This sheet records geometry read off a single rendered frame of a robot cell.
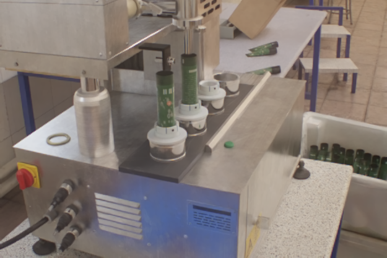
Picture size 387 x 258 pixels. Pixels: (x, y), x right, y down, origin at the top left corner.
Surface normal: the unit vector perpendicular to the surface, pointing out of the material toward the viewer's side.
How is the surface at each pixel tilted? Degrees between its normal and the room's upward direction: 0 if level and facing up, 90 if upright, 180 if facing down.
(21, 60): 90
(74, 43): 90
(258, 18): 90
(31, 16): 90
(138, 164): 0
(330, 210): 0
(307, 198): 0
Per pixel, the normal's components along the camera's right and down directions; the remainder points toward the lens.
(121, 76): -0.39, 0.38
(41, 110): 0.92, 0.14
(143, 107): -0.02, -0.91
